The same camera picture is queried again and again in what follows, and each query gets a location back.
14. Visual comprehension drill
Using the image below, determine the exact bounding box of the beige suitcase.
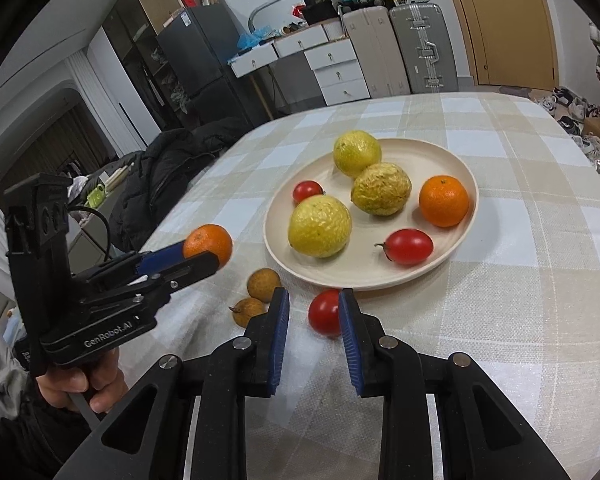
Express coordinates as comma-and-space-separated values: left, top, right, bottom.
342, 6, 411, 99

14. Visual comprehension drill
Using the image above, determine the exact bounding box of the small wrinkled yellow fruit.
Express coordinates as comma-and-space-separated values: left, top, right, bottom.
350, 162, 412, 217

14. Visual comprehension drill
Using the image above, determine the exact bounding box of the black jacket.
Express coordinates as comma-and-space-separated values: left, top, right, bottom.
109, 117, 249, 252

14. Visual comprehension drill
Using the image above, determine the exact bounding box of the large yellow wrinkled fruit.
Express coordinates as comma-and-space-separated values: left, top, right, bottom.
288, 195, 352, 258

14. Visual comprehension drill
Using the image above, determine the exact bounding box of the plaid tablecloth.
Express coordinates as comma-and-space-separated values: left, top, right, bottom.
121, 92, 600, 479

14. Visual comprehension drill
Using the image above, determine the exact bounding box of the black cable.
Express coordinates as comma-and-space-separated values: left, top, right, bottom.
66, 204, 114, 261

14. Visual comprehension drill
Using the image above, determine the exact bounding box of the cream round plate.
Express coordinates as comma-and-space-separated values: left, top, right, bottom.
263, 139, 480, 290

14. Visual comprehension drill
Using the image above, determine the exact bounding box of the yellow lemon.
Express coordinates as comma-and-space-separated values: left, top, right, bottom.
332, 130, 382, 179

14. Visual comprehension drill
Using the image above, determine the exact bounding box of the silver suitcase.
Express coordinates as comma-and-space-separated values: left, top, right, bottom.
389, 2, 458, 93

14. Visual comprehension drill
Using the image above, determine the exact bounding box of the wooden door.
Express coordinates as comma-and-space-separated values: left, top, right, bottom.
452, 0, 558, 90

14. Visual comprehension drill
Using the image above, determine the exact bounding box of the dark grey refrigerator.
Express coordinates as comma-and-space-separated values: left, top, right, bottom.
158, 3, 270, 129

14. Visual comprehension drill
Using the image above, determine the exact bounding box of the left hand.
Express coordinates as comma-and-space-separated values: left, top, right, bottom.
35, 348, 129, 414

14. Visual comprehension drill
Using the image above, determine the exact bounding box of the white drawer desk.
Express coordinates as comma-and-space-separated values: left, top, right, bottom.
228, 18, 370, 106

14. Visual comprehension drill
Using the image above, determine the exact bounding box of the red cherry tomato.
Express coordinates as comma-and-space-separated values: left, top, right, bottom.
292, 180, 324, 204
376, 229, 434, 266
308, 289, 340, 337

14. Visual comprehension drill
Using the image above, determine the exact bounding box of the orange mandarin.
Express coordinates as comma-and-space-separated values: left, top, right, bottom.
183, 224, 233, 268
418, 174, 470, 229

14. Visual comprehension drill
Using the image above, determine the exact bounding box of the brown longan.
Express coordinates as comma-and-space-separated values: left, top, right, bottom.
230, 297, 268, 328
247, 268, 282, 304

